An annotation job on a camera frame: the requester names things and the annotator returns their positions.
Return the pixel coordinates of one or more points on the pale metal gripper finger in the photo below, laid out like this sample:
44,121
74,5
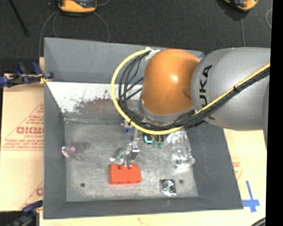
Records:
134,154
127,159

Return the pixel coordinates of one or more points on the green and white small object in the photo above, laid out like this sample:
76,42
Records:
118,154

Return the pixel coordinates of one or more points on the red toy brick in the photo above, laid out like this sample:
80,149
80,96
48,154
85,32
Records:
125,175

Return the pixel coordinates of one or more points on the white and blue small object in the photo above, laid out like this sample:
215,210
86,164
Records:
125,125

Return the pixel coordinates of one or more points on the clear plastic bottle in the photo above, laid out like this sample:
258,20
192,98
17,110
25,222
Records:
182,151

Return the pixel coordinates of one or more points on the grey metal bin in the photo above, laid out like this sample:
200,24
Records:
96,136

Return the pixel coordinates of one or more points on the shiny square metal object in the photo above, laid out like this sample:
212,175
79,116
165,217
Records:
168,187

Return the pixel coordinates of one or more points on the purple and white small toy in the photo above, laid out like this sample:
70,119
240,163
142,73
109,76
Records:
69,151

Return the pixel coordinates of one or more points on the brown cardboard board red print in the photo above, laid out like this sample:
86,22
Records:
20,120

